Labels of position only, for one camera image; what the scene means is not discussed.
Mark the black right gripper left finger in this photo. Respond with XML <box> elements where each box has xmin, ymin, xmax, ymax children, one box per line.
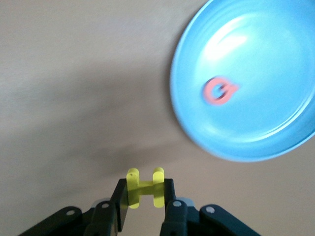
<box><xmin>17</xmin><ymin>178</ymin><xmax>129</xmax><ymax>236</ymax></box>

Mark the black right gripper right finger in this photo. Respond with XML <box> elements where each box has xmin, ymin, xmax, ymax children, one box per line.
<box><xmin>159</xmin><ymin>178</ymin><xmax>262</xmax><ymax>236</ymax></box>

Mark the yellow foam letter H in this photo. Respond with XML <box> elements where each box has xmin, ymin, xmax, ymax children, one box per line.
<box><xmin>126</xmin><ymin>167</ymin><xmax>165</xmax><ymax>210</ymax></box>

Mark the red foam letter Q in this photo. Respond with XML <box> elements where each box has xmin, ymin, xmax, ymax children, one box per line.
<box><xmin>202</xmin><ymin>76</ymin><xmax>240</xmax><ymax>106</ymax></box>

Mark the blue round plate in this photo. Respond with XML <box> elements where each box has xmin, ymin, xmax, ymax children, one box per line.
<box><xmin>169</xmin><ymin>0</ymin><xmax>315</xmax><ymax>163</ymax></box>

